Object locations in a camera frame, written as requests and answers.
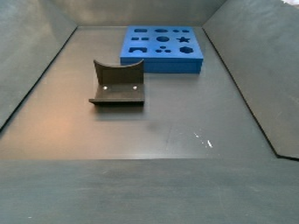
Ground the blue shape-sorter block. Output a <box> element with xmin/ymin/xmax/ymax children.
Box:
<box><xmin>118</xmin><ymin>25</ymin><xmax>202</xmax><ymax>74</ymax></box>

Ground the black curved bracket stand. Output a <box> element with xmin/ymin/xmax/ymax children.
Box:
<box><xmin>88</xmin><ymin>60</ymin><xmax>145</xmax><ymax>105</ymax></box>

